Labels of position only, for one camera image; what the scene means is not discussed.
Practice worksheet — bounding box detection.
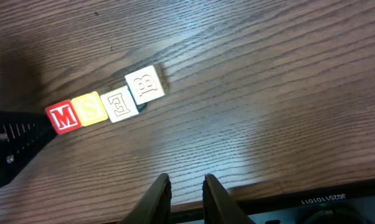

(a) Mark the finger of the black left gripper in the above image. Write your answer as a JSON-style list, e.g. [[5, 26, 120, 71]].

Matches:
[[0, 111, 57, 188]]

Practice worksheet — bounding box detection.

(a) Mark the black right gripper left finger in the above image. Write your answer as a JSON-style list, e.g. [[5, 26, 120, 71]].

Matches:
[[118, 173, 172, 224]]

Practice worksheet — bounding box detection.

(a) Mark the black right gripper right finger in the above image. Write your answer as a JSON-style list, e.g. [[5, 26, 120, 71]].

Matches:
[[202, 174, 255, 224]]

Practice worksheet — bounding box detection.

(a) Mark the red M wooden block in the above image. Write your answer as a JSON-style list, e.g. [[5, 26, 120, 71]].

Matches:
[[45, 100, 82, 134]]

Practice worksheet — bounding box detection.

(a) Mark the yellow S wooden block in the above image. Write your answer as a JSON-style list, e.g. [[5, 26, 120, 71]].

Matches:
[[71, 91, 108, 126]]

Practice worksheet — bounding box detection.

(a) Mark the blue B wooden block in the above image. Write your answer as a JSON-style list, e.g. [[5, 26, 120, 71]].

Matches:
[[125, 64, 169, 105]]

